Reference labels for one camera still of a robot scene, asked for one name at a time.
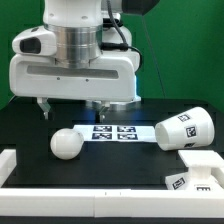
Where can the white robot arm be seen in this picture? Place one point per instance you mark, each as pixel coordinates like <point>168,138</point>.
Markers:
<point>82,51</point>

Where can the white lamp base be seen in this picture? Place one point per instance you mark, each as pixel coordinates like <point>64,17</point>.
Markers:
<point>199,175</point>

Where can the white light bulb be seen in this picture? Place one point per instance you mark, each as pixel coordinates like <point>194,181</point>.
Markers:
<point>66,143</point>

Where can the white marker sheet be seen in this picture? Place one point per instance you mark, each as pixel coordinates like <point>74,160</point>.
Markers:
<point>117,133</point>

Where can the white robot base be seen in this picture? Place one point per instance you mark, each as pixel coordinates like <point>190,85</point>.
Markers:
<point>113,73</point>

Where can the white table border frame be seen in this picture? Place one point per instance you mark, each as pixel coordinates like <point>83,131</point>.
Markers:
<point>106,202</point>

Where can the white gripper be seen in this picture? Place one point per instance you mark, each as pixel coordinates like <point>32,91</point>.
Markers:
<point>33,76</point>

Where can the white lamp shade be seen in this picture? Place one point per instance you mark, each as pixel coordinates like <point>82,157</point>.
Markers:
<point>192,128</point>

